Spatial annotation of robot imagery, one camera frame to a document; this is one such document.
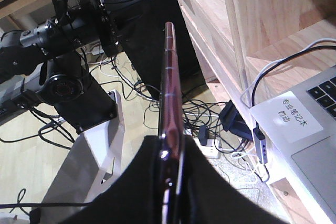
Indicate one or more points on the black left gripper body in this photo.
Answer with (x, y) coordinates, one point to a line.
(88, 21)

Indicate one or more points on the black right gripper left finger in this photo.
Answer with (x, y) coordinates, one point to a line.
(130, 199)

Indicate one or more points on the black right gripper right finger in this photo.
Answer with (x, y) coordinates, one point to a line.
(207, 198)

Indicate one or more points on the black foldable smartphone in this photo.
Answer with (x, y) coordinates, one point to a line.
(171, 153)

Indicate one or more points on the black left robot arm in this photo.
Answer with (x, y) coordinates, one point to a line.
(44, 65)

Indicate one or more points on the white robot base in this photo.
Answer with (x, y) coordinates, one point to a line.
(92, 165)

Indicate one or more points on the white power strip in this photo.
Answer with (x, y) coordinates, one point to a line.
(210, 148)

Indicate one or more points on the black computer tower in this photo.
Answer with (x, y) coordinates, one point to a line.
(140, 28)

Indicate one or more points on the grey usb hub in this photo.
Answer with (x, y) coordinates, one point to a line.
(260, 145)

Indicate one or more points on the silver laptop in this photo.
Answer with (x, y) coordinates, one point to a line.
(301, 124)

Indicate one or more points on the light wooden shelf unit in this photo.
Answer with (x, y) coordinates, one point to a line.
(258, 49)

